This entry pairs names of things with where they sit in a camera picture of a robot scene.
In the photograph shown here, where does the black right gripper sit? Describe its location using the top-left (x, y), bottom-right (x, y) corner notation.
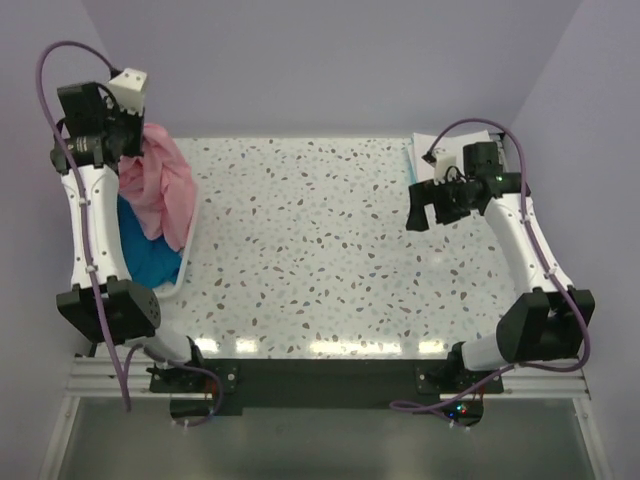
top-left (406, 173), bottom-right (477, 232)

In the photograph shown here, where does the pink t shirt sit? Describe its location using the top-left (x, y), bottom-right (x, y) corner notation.
top-left (119, 123), bottom-right (196, 252)

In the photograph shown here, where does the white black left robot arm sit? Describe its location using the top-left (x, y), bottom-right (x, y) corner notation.
top-left (51, 71), bottom-right (207, 392)

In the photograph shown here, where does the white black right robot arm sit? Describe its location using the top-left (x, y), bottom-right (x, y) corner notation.
top-left (406, 141), bottom-right (595, 393)

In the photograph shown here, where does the folded teal t shirt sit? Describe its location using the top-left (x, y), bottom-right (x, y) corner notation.
top-left (404, 145), bottom-right (417, 184)

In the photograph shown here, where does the folded white t shirt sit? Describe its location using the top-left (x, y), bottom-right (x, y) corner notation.
top-left (408, 130), bottom-right (491, 168)

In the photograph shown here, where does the blue t shirt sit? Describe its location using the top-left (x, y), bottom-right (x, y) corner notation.
top-left (117, 196), bottom-right (182, 289)

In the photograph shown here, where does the white plastic basket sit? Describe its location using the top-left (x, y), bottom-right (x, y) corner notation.
top-left (154, 186), bottom-right (200, 301)

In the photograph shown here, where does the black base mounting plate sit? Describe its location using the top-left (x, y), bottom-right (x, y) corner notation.
top-left (147, 359), bottom-right (487, 420)

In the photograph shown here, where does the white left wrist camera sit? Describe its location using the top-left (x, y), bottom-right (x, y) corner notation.
top-left (107, 68), bottom-right (148, 115)

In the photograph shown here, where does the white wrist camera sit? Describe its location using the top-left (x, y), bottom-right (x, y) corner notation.
top-left (434, 152), bottom-right (459, 184)
top-left (107, 68), bottom-right (148, 115)

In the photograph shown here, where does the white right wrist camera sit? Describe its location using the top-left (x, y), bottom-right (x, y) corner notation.
top-left (434, 152), bottom-right (459, 184)

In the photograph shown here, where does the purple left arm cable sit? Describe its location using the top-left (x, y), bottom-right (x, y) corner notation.
top-left (37, 41), bottom-right (221, 427)

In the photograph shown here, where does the aluminium frame rail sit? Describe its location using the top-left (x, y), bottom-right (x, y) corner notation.
top-left (65, 356), bottom-right (590, 400)

